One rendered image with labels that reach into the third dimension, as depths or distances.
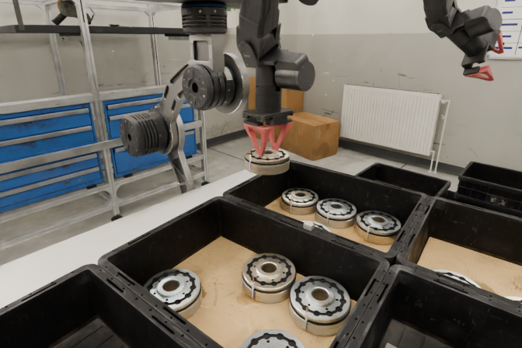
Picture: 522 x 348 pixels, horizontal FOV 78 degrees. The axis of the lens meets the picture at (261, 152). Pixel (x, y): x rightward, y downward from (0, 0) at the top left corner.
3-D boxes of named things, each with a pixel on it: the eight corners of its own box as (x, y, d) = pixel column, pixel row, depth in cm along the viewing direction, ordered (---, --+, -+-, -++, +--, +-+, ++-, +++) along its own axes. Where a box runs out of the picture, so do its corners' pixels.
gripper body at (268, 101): (294, 117, 73) (295, 85, 70) (262, 125, 66) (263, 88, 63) (273, 113, 77) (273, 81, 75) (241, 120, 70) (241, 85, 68)
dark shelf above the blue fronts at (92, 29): (-1, 36, 203) (-3, 26, 201) (167, 36, 285) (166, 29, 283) (16, 35, 174) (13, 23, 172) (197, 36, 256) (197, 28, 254)
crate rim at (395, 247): (219, 203, 77) (218, 193, 76) (287, 165, 99) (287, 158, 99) (391, 272, 54) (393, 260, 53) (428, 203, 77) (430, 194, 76)
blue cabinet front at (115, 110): (114, 177, 234) (102, 101, 215) (196, 153, 283) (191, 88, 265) (116, 179, 232) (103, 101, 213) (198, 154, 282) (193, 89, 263)
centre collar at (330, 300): (300, 300, 54) (301, 297, 54) (312, 282, 58) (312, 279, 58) (328, 312, 52) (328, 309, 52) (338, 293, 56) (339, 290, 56)
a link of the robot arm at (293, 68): (262, 21, 66) (235, 41, 62) (309, 19, 59) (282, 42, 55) (279, 72, 73) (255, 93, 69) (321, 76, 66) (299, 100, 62)
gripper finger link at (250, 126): (285, 154, 73) (287, 113, 70) (264, 161, 69) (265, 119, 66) (264, 147, 78) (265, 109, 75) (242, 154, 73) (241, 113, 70)
